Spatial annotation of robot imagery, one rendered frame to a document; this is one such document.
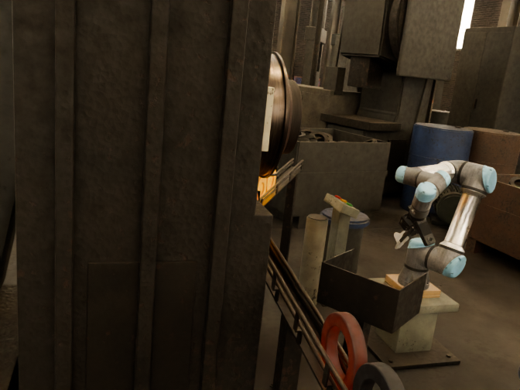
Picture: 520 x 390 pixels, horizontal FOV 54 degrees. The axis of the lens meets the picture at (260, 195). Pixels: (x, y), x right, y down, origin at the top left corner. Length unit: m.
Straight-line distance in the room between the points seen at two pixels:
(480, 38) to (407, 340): 4.96
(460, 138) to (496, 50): 1.78
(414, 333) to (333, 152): 2.07
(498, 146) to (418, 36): 1.33
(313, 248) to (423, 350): 0.75
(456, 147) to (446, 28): 1.26
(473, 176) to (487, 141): 3.02
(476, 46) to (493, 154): 1.90
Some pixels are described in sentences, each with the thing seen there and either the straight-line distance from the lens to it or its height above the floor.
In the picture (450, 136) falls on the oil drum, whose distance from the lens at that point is 5.24.
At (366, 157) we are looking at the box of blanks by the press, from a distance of 4.57.
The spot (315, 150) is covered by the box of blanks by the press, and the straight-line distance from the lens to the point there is 4.19.
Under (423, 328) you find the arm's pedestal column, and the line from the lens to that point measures 2.68.
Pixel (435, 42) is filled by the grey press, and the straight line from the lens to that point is 5.64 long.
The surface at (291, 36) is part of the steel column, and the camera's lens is 10.94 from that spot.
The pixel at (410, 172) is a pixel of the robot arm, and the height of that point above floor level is 0.93.
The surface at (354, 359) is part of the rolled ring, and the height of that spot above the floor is 0.71.
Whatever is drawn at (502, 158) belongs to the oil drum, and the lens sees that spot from 5.59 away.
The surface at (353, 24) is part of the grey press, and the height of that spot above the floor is 1.80.
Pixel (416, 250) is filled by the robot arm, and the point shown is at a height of 0.53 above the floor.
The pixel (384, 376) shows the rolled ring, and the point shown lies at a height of 0.75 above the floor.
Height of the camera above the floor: 1.30
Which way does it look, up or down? 14 degrees down
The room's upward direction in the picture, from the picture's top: 6 degrees clockwise
